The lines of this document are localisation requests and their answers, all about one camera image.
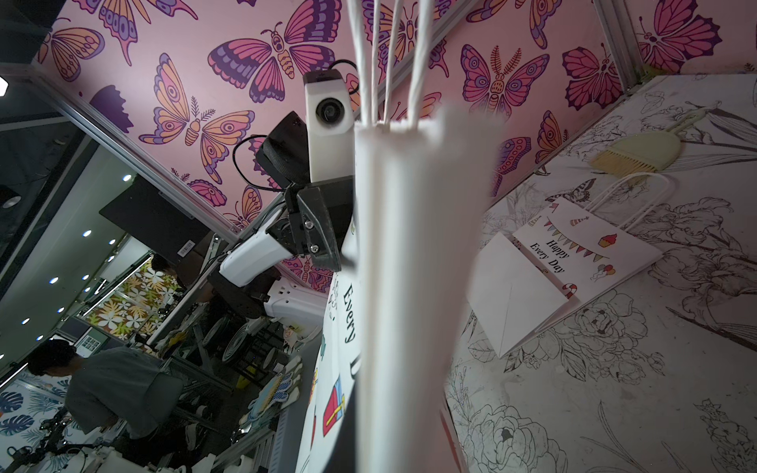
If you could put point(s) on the white paper bag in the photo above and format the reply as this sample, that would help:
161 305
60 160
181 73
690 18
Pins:
395 305
562 259

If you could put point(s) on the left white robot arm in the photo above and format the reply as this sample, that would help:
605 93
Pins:
283 156

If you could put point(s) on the tan straw hat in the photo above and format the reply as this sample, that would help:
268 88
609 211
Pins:
648 152

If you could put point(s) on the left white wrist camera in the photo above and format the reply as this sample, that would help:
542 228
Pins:
330 126

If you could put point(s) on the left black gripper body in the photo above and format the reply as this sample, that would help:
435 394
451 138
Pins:
318 218

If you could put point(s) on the person in grey shirt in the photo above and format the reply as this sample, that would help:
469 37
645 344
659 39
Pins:
118 384

